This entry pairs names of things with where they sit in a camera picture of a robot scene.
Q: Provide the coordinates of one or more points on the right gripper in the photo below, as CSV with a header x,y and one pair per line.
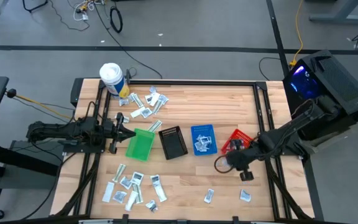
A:
x,y
241,160

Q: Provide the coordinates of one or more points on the black aluminium table frame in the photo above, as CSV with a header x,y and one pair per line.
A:
x,y
182,82

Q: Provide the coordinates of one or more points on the black plastic basket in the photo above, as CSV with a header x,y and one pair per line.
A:
x,y
172,143

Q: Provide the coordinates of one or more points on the black table-level depth camera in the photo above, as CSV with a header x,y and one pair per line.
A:
x,y
182,221

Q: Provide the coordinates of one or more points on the black control box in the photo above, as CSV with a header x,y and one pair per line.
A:
x,y
76,91

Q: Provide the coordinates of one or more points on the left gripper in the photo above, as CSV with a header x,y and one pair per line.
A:
x,y
113,133

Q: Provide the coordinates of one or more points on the grey desk leg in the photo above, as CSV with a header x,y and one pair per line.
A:
x,y
340,17

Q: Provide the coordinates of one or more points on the crumpled silver dark packet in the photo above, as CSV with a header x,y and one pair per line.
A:
x,y
151,205

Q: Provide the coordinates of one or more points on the blue plastic basket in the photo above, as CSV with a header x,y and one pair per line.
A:
x,y
213,130

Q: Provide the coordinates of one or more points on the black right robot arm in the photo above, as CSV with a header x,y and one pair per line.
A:
x,y
284,130

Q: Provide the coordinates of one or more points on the green plastic basket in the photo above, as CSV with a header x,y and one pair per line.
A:
x,y
140,144

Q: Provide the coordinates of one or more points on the white wipes canister blue label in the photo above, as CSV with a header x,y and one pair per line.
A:
x,y
113,79

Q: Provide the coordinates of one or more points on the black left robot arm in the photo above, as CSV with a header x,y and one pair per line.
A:
x,y
57,130

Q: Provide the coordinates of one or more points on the black computer tower blue light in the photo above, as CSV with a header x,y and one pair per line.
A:
x,y
346,84

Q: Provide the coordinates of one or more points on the red plastic basket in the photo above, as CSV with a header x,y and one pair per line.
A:
x,y
241,134

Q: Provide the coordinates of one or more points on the long white packet dark end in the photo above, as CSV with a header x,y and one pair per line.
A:
x,y
158,188

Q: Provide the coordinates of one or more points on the black stand base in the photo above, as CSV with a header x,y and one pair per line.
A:
x,y
34,6

